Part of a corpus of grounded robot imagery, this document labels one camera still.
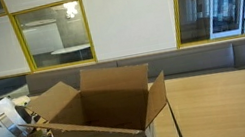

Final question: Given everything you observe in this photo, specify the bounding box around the grey upholstered bench seat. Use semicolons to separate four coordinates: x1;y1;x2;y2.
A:
0;36;245;115

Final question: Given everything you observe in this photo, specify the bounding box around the white round table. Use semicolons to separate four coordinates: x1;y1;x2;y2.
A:
49;43;94;67

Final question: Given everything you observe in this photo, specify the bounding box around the brown cardboard shipping box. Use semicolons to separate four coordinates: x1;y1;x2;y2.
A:
11;55;176;137

